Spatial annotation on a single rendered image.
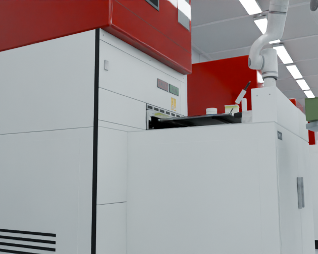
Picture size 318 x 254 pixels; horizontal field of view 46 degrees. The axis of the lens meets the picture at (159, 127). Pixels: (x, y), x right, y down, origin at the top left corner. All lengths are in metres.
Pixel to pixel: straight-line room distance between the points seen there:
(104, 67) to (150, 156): 0.41
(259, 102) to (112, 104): 0.59
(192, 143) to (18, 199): 0.79
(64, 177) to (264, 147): 0.78
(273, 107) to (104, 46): 0.71
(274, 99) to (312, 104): 0.13
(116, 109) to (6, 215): 0.67
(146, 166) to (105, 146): 0.20
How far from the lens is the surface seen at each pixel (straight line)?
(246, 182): 1.40
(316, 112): 1.42
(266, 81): 2.05
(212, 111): 2.41
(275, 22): 2.06
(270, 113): 1.46
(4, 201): 1.81
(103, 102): 1.51
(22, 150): 1.74
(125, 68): 1.67
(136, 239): 1.61
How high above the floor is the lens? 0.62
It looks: 8 degrees up
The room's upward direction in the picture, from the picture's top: straight up
